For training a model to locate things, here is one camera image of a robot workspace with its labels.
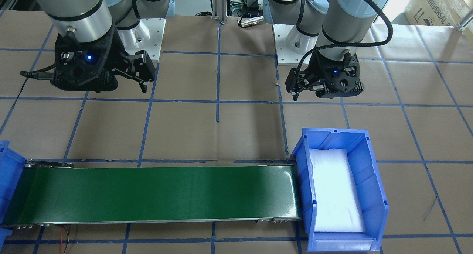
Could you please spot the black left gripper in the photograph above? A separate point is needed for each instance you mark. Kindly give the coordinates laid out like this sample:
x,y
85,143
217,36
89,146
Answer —
x,y
314,67

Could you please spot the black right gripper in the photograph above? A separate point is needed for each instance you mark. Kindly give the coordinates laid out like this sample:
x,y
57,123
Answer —
x,y
114,50

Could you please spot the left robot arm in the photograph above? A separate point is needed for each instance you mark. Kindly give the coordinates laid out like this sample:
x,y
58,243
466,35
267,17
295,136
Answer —
x,y
347,25

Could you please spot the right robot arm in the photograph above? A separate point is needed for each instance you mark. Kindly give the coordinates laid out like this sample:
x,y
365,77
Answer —
x,y
89,20

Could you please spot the silver cylindrical connector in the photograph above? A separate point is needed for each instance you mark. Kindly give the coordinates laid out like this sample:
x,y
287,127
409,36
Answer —
x,y
251,22

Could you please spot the black power adapter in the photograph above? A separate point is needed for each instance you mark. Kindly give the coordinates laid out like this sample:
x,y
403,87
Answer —
x,y
250,8

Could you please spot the blue bin with foam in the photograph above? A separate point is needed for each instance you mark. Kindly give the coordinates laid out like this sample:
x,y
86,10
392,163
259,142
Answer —
x,y
369,186

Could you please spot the white foam pad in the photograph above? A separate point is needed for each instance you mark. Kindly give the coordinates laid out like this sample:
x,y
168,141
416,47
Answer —
x,y
338,207

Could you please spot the green conveyor belt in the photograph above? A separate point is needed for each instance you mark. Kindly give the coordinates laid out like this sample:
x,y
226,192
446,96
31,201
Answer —
x,y
153,195

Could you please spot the blue bin at belt end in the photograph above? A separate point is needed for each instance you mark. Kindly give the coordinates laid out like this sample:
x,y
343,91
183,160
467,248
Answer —
x,y
11,166

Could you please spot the cardboard box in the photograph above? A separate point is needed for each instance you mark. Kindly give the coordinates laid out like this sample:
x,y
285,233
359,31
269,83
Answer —
x,y
436,12

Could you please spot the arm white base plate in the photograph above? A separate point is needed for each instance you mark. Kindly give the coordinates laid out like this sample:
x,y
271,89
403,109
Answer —
x,y
292,42
147,35

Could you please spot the aluminium frame post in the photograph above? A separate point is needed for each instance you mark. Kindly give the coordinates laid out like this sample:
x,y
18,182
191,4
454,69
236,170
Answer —
x,y
219,10

